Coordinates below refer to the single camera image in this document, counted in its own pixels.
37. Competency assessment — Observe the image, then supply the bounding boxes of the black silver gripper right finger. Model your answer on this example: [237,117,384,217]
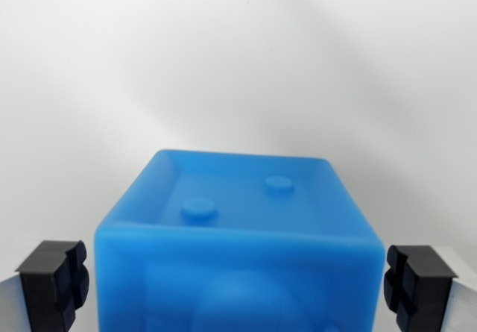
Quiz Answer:
[382,244,477,332]

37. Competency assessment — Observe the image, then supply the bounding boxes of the black silver gripper left finger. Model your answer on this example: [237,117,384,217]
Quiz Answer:
[0,239,91,332]

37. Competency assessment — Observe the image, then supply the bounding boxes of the blue cube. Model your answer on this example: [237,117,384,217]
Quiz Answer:
[92,148,385,332]

